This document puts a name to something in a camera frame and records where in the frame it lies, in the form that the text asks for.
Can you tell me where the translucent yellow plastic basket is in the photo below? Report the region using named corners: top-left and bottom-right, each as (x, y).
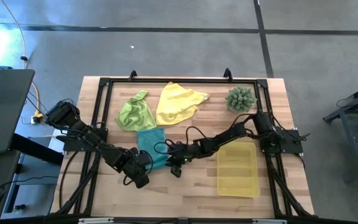
top-left (216, 141), bottom-right (260, 198)

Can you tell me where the yellow microfiber towel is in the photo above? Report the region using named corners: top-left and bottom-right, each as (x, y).
top-left (155, 81), bottom-right (210, 126)

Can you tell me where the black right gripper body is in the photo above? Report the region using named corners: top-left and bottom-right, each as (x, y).
top-left (170, 141), bottom-right (200, 179)

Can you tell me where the lime green microfiber towel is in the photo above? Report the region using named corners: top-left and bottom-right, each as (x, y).
top-left (115, 90), bottom-right (157, 132)

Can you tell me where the silver bracket plate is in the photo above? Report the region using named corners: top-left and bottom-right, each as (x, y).
top-left (78, 217), bottom-right (114, 224)
top-left (252, 219), bottom-right (288, 224)

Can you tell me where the dark grey side table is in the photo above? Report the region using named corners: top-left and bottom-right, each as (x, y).
top-left (323, 79), bottom-right (358, 183)

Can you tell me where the green succulent in patterned pot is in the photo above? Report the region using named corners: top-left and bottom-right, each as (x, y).
top-left (224, 86), bottom-right (257, 113)

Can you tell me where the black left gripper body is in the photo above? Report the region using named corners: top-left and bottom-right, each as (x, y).
top-left (122, 148), bottom-right (150, 189)

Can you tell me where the dark grey laptop lid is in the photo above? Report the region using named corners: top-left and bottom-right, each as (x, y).
top-left (0, 68), bottom-right (36, 156)

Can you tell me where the yellow power plug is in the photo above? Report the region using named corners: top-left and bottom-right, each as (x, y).
top-left (31, 111), bottom-right (45, 124)

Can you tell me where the white box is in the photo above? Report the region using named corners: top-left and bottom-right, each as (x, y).
top-left (47, 128), bottom-right (67, 155)

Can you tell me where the yellow floor cable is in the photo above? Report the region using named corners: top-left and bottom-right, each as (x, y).
top-left (0, 0), bottom-right (45, 119)

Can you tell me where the teal microfiber towel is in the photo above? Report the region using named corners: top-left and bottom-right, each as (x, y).
top-left (136, 128), bottom-right (168, 170)

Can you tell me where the black aluminium table frame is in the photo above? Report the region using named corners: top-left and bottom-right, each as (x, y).
top-left (50, 67), bottom-right (316, 218)

